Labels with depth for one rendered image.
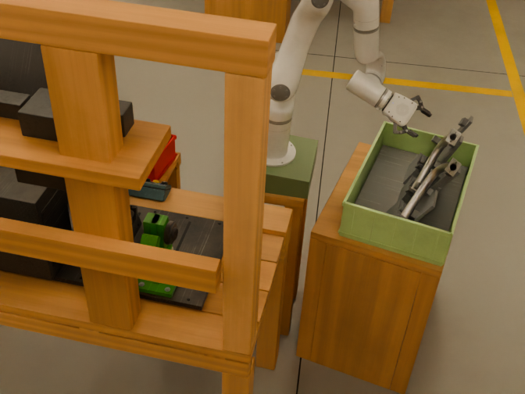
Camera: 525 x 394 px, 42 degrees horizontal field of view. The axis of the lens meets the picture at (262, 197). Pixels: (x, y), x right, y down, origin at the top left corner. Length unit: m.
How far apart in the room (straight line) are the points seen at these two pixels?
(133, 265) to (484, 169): 3.09
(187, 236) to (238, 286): 0.60
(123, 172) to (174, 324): 0.67
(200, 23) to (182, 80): 3.65
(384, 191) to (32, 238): 1.46
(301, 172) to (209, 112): 2.15
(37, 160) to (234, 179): 0.51
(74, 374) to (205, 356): 1.15
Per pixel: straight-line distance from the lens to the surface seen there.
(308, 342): 3.17
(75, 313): 2.31
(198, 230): 2.51
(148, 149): 1.81
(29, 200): 2.18
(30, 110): 1.88
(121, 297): 2.12
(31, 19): 1.65
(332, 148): 4.51
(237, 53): 1.49
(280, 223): 2.54
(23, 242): 2.04
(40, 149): 1.86
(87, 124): 1.73
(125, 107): 1.82
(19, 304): 2.38
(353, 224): 2.63
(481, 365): 3.44
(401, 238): 2.61
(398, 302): 2.81
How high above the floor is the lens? 2.60
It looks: 40 degrees down
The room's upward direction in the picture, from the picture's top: 3 degrees clockwise
